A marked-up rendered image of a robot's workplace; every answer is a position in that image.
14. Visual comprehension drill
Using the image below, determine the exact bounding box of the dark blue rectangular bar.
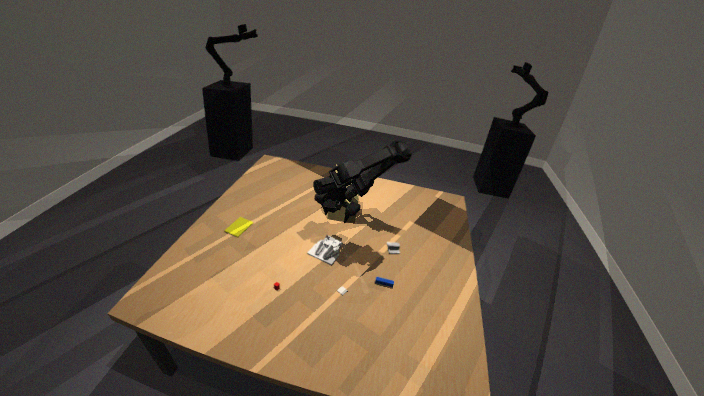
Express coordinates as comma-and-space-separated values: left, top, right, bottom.
376, 277, 394, 287

